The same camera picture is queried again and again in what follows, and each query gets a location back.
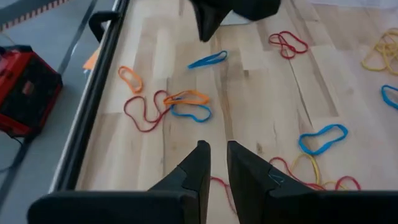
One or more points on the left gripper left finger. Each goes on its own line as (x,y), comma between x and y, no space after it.
(199,174)

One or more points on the red black power station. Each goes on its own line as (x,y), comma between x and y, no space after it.
(28,93)

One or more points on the black frame bracket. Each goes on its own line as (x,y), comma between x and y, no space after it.
(96,23)

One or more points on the orange black hazard tape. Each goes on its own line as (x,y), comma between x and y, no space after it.
(31,15)

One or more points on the orange rubber band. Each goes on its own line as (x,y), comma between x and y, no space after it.
(186,102)
(141,84)

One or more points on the black aluminium table frame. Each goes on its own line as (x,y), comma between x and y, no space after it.
(85,102)

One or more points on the orange paper sheet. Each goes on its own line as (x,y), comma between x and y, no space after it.
(91,62)

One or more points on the blue rubber band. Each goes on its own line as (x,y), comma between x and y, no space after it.
(189,116)
(385,99)
(199,63)
(300,142)

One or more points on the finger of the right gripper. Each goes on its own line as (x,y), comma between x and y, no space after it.
(255,9)
(211,15)

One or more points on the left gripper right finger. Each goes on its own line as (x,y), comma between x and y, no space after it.
(248,180)

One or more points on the yellow rubber band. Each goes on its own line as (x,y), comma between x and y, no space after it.
(385,46)
(370,67)
(315,165)

